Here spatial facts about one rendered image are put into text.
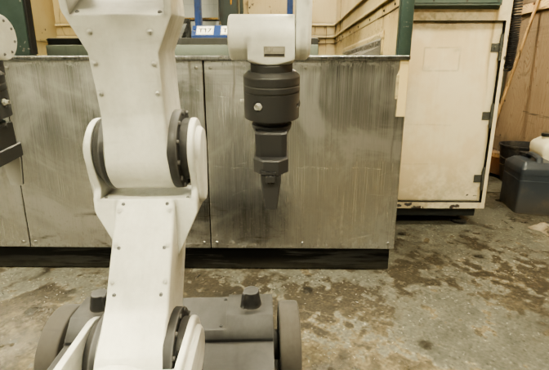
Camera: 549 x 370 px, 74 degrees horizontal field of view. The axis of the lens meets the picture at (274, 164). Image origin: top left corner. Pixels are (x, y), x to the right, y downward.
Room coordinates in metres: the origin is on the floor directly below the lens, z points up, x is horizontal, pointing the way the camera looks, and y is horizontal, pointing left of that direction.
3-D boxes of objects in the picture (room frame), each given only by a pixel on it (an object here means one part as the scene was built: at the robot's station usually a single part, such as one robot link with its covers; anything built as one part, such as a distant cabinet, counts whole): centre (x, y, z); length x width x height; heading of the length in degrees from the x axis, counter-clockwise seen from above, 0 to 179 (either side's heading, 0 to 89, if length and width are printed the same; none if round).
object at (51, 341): (0.76, 0.50, 0.10); 0.20 x 0.05 x 0.20; 2
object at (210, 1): (2.41, 0.57, 1.16); 0.48 x 0.05 x 0.51; 89
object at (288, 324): (0.77, -0.03, 0.10); 0.20 x 0.05 x 0.20; 2
